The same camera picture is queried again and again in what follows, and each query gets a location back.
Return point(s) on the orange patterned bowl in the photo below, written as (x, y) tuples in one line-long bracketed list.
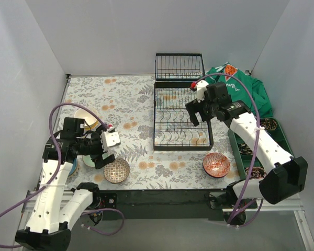
[(216, 165)]

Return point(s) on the green shirt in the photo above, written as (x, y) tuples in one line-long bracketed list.
[(251, 89)]

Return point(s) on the green compartment tray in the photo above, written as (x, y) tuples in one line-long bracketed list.
[(243, 154)]

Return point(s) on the black wire dish rack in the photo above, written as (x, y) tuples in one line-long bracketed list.
[(172, 128)]

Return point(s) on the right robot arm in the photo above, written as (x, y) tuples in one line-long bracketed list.
[(285, 174)]

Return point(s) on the blue bowl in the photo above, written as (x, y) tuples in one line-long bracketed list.
[(74, 167)]

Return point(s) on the floral patterned table mat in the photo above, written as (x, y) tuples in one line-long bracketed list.
[(127, 103)]

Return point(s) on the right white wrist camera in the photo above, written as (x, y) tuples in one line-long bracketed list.
[(199, 88)]

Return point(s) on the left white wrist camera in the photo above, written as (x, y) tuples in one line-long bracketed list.
[(110, 138)]

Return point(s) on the brown patterned bowl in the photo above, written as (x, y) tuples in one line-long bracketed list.
[(117, 171)]

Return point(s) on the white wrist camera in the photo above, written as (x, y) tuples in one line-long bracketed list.
[(110, 138), (199, 88)]

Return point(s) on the cream bowl with yellow stripe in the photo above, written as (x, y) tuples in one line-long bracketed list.
[(90, 126)]

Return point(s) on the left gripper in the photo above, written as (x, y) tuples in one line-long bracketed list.
[(98, 150)]

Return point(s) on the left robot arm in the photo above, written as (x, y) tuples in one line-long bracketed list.
[(50, 225)]

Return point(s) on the cream ceramic bowl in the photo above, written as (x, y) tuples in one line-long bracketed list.
[(83, 114)]

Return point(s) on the mint green bowl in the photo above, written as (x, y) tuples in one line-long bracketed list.
[(88, 161)]

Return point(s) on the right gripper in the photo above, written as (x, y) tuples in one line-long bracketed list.
[(199, 107)]

